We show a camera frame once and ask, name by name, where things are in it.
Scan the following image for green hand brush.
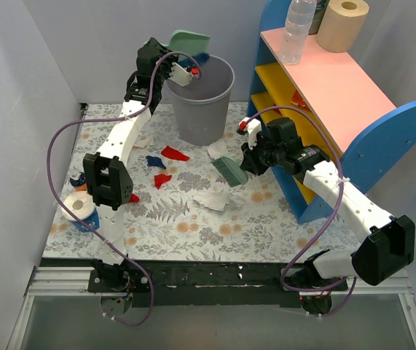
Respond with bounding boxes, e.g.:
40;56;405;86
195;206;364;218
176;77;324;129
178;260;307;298
212;155;248;187

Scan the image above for green plastic dustpan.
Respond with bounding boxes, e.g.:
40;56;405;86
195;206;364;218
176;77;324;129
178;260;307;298
168;29;211;56

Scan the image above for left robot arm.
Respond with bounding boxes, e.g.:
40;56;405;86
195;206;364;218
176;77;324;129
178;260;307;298
83;37;177;265

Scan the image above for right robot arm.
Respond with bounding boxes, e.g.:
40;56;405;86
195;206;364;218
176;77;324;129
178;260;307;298
238;117;415;290

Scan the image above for white crumpled paper near bin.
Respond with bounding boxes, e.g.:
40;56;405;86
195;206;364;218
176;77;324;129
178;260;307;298
207;140;229;160

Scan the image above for front blue paper scrap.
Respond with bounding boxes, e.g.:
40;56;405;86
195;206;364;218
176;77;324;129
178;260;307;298
193;52;211;66

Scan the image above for red packet on shelf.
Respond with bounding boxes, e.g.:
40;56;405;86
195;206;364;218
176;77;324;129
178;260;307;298
291;90;310;110

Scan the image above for white paper scrap front right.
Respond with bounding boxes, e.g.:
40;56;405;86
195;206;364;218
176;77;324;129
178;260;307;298
193;190;231;212

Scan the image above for grey plastic waste bin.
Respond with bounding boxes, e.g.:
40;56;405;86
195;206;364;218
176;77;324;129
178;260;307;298
166;56;235;146

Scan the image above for white tissue scrap far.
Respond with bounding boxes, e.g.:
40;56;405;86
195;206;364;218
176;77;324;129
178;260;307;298
133;136;154;149

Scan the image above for blue shelf unit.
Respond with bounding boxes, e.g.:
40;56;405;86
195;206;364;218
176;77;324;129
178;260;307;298
247;0;416;225

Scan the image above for large red paper scrap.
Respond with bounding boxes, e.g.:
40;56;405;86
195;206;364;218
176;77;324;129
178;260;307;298
161;146;190;162

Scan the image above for dark blue paper scrap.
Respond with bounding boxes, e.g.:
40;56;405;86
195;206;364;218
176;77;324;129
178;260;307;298
146;155;166;170

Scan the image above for clear plastic water bottle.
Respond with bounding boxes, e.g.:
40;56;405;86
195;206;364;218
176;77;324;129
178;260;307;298
279;0;317;65

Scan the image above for orange blue can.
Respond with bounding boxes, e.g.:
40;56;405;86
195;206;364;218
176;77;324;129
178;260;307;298
69;172;87;192

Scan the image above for brown paper roll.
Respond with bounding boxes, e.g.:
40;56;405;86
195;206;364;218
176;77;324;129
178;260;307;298
316;0;369;53

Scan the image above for dark green can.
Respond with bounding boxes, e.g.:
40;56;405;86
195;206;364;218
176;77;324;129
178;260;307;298
309;0;329;35

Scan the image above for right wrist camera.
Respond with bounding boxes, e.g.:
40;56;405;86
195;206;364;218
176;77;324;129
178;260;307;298
237;117;262;149

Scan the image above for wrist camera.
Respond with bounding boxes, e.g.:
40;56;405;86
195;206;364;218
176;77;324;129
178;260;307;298
169;63;200;87
237;117;262;149

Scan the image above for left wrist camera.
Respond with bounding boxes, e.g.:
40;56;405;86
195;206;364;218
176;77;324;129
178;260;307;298
169;63;200;87

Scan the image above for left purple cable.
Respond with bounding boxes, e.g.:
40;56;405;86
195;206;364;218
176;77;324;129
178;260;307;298
46;50;203;327

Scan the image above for purple cable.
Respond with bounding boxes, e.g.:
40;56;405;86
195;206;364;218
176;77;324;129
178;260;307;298
243;105;358;322
46;50;203;327

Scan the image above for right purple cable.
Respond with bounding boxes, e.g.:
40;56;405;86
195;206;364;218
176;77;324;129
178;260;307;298
243;105;358;322

